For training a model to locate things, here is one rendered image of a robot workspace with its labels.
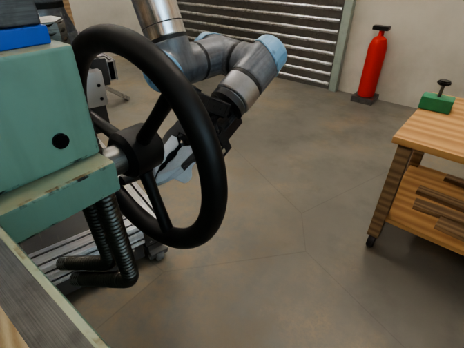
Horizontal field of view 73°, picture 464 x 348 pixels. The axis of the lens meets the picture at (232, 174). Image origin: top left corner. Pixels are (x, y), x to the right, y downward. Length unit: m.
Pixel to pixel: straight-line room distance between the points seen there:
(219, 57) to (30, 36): 0.44
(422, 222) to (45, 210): 1.32
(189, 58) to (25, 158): 0.40
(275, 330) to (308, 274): 0.27
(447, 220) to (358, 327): 0.54
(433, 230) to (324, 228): 0.42
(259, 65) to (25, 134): 0.45
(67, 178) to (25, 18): 0.11
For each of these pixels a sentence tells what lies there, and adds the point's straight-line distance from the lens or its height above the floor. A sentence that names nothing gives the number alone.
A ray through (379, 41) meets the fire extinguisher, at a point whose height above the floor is 0.50.
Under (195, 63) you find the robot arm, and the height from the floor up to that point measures 0.85.
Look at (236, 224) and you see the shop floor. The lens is 1.46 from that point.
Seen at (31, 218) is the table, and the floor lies 0.86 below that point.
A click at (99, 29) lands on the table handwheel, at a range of 0.37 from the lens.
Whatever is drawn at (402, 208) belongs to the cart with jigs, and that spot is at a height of 0.18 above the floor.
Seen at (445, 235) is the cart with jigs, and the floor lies 0.18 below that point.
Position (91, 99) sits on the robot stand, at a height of 0.71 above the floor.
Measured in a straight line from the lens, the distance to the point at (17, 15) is 0.26.
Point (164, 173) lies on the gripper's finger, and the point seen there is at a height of 0.72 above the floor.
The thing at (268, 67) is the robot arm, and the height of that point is 0.84.
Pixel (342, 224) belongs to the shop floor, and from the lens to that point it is 1.56.
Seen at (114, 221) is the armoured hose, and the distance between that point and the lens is 0.39.
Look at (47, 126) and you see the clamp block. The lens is 0.27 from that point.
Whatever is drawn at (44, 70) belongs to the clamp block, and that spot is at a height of 0.95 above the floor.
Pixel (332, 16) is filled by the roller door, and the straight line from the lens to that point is 3.12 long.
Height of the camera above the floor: 1.01
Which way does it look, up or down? 34 degrees down
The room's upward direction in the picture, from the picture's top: 1 degrees clockwise
